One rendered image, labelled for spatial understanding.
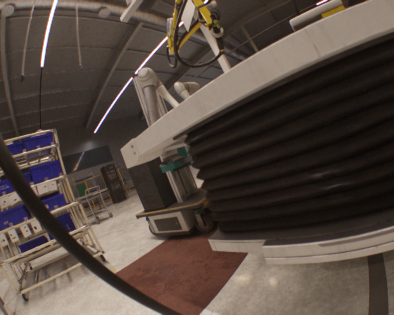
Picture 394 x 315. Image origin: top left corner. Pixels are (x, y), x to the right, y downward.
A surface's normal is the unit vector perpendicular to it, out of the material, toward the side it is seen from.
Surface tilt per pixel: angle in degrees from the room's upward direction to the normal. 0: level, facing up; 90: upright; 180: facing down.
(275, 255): 90
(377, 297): 0
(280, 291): 0
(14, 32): 176
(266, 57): 90
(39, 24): 176
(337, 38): 90
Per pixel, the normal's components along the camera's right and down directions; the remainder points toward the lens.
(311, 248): -0.62, 0.25
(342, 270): -0.37, -0.93
